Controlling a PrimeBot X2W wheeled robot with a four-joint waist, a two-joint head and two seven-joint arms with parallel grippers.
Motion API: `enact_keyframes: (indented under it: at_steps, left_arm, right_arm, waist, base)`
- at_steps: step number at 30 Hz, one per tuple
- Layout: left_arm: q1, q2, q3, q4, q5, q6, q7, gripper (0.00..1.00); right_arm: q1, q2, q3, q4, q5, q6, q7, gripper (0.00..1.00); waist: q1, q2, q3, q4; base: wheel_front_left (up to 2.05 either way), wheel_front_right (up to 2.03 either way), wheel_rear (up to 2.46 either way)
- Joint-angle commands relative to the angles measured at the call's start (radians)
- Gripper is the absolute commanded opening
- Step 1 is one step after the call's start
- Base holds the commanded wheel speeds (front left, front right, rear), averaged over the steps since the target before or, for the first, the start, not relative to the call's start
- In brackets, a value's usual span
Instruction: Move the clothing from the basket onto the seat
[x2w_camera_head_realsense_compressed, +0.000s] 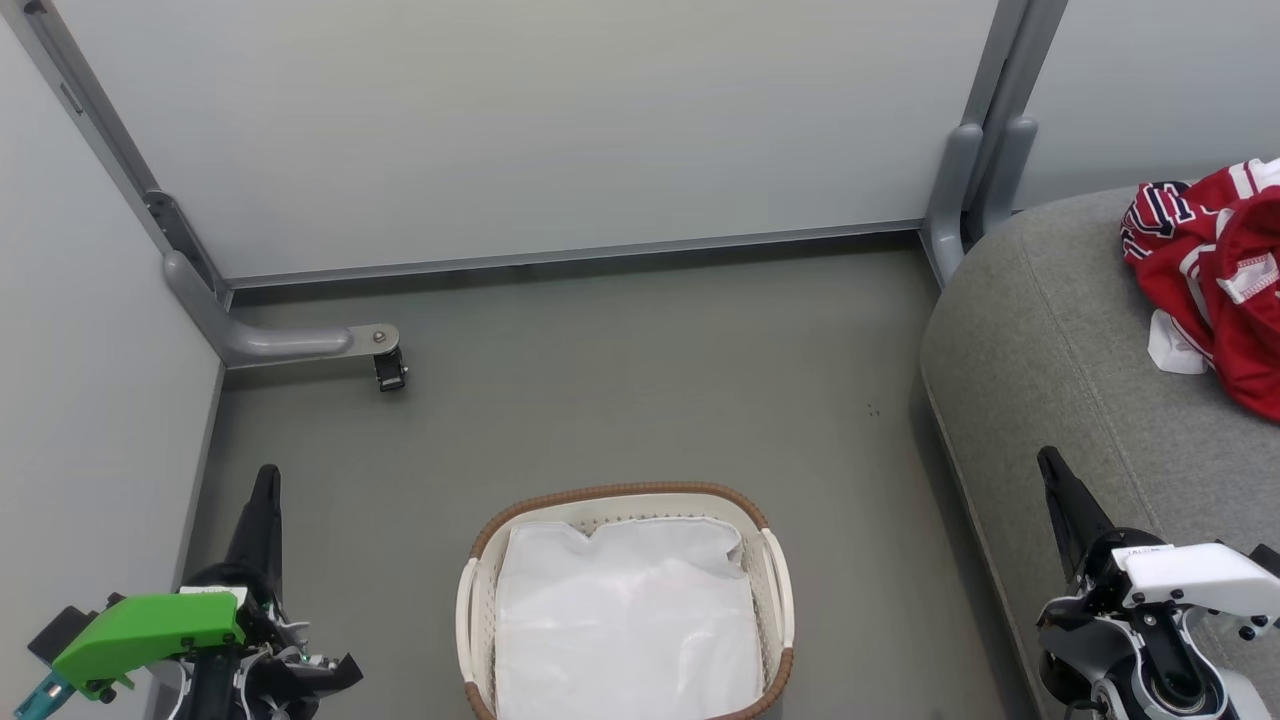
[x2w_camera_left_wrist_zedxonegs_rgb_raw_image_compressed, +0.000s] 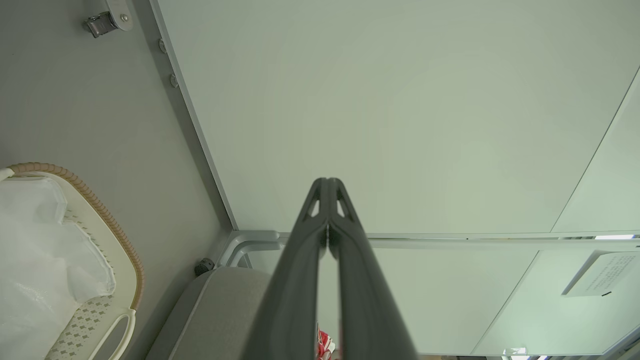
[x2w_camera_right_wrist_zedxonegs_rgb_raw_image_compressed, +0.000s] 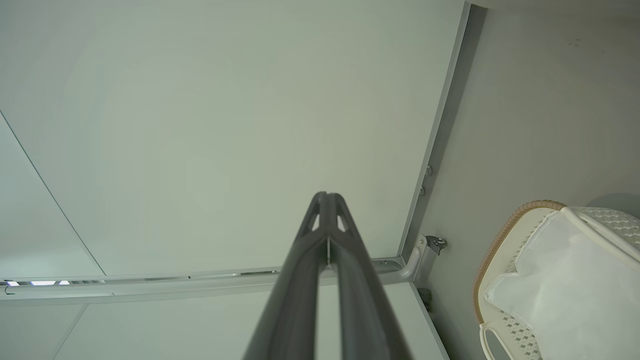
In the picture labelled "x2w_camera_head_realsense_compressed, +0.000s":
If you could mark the white cloth basket liner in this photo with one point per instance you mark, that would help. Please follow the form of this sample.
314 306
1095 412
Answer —
620 620

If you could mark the grey partition post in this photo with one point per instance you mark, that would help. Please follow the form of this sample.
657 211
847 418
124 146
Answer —
1010 60
105 145

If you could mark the red jersey with lettering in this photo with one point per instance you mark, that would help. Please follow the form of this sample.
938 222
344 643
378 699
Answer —
1165 260

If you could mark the grey partition bottom rail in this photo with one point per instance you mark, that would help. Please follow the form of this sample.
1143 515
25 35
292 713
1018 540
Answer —
560 255

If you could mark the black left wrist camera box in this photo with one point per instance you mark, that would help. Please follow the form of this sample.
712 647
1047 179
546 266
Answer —
60 625

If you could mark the white basket with brown rim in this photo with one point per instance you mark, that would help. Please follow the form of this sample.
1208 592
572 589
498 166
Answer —
778 600

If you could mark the black caster wheel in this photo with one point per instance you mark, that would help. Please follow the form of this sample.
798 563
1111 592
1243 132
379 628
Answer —
390 375

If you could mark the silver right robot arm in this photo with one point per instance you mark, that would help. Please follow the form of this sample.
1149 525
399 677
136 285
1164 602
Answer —
1240 700

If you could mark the grey partition support foot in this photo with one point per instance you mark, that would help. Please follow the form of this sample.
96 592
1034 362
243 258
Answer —
280 343
945 200

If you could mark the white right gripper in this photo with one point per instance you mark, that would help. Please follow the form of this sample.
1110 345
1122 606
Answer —
1190 575

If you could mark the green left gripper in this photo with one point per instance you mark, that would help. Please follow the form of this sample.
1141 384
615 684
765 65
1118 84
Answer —
150 630

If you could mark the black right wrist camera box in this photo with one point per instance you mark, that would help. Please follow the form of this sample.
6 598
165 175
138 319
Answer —
1268 560

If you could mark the grey fabric sofa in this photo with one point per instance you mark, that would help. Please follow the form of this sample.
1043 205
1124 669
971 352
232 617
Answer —
1060 350

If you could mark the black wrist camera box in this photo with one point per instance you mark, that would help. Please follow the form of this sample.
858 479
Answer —
60 625
1268 560

